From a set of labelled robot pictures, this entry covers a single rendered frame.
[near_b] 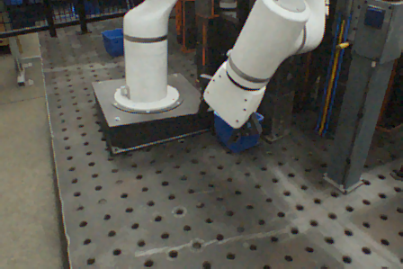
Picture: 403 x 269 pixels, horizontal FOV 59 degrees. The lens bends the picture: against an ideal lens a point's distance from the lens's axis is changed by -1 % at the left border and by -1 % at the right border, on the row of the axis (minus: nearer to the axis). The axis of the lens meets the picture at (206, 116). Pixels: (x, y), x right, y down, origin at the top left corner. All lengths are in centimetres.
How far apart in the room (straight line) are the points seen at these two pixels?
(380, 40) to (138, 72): 60
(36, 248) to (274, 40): 147
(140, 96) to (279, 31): 57
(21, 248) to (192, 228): 116
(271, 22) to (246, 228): 44
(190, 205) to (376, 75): 48
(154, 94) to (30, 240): 104
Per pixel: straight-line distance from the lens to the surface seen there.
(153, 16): 97
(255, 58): 59
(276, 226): 81
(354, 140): 84
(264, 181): 90
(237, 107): 67
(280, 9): 55
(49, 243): 180
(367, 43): 76
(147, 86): 102
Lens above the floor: 129
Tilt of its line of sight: 31 degrees down
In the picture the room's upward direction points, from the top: straight up
